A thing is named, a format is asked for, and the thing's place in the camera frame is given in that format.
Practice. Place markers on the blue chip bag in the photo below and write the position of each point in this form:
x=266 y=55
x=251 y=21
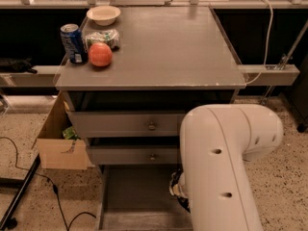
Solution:
x=177 y=188

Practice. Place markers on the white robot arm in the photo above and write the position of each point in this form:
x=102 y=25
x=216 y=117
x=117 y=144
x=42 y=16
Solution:
x=215 y=142

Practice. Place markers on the top drawer round knob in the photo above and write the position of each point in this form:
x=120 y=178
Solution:
x=151 y=126

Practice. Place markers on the drawer round knob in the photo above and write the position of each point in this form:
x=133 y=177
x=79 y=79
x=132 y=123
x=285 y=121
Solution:
x=151 y=126
x=152 y=157

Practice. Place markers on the middle drawer round knob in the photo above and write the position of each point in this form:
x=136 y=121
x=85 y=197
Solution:
x=152 y=157

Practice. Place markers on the grey drawer cabinet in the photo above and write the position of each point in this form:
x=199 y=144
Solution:
x=171 y=59

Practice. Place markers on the top grey drawer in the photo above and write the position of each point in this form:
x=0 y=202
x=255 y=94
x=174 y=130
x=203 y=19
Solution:
x=125 y=124

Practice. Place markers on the middle grey drawer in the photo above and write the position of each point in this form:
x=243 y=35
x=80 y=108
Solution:
x=132 y=155

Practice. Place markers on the green white snack bag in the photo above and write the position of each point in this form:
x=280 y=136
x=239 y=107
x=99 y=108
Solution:
x=109 y=37

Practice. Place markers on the bottom grey open drawer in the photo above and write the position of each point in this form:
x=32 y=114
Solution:
x=137 y=198

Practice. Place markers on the red apple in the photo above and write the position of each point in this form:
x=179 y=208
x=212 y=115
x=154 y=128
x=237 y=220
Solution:
x=100 y=54

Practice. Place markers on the green packet in box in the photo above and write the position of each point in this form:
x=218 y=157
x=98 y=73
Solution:
x=70 y=134

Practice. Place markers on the white bowl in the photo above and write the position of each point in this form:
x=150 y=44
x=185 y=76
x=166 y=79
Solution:
x=103 y=15

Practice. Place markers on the cardboard box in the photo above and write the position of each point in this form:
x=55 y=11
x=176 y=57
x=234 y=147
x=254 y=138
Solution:
x=55 y=151

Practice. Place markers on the blue soda can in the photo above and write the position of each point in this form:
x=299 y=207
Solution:
x=74 y=46

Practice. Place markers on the black object on ledge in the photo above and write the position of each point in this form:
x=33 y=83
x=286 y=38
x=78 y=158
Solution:
x=16 y=66

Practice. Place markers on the black metal floor bar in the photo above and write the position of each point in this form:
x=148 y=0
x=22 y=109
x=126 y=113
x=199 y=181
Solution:
x=20 y=186

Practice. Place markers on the grey metal rail beam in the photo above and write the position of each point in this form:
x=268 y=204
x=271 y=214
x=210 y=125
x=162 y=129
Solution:
x=268 y=75

